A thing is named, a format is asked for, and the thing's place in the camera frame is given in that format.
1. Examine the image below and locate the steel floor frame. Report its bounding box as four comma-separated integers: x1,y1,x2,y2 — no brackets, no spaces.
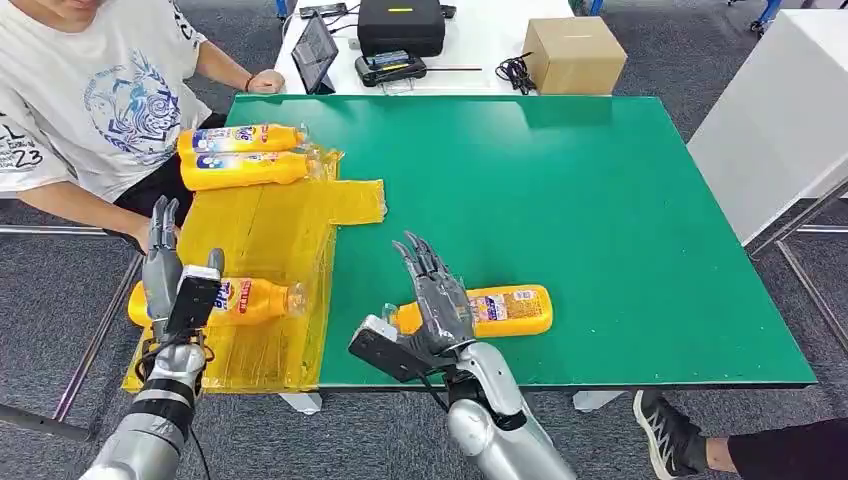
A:
748,178,848,352
0,221,144,442

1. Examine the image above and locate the person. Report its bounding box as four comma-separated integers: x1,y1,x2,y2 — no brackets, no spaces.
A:
0,0,287,256

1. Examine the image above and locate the black cable bundle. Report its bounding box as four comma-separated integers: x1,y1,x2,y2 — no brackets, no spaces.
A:
494,52,538,96

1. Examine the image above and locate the black carrying case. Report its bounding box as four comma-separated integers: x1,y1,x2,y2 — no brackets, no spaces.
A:
357,0,447,59

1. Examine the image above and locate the person's left hand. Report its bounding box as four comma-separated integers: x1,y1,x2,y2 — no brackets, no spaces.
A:
246,68,287,95

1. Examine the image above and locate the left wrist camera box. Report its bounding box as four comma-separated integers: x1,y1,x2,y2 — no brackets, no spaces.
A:
164,264,225,336

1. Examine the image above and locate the black handheld controller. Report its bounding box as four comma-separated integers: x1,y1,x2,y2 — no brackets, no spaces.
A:
354,49,429,88

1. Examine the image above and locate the dark tablet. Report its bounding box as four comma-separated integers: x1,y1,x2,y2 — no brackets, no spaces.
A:
291,13,340,95

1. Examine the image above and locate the person's right hand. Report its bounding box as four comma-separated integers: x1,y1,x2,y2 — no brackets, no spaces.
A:
130,221,154,255

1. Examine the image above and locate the white table foot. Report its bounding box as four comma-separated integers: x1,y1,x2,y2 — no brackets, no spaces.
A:
572,390,627,412
279,392,324,417

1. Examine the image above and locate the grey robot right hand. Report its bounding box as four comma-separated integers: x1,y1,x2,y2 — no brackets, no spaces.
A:
389,230,477,362

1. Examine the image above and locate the white side table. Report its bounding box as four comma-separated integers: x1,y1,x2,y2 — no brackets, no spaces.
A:
686,7,848,246

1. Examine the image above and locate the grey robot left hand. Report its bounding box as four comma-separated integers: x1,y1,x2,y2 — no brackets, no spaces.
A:
140,195,227,327

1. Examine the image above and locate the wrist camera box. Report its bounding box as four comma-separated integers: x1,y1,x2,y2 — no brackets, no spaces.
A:
347,314,440,384
164,264,225,336

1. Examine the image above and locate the yellow plastic sheet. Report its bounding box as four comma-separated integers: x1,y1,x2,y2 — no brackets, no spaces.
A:
121,145,388,397

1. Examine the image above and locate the brown cardboard box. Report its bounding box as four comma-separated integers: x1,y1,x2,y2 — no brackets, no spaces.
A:
521,16,628,96

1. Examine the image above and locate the person's leg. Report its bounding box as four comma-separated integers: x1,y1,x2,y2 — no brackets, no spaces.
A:
632,389,848,480

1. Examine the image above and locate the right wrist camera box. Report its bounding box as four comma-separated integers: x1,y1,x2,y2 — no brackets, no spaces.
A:
347,314,440,384

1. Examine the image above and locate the green table mat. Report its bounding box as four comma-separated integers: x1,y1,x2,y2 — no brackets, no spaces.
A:
225,93,818,390

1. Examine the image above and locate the orange plastic bottle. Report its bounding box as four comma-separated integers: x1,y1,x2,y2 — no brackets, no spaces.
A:
127,276,309,329
177,123,309,157
178,150,326,193
380,284,554,340

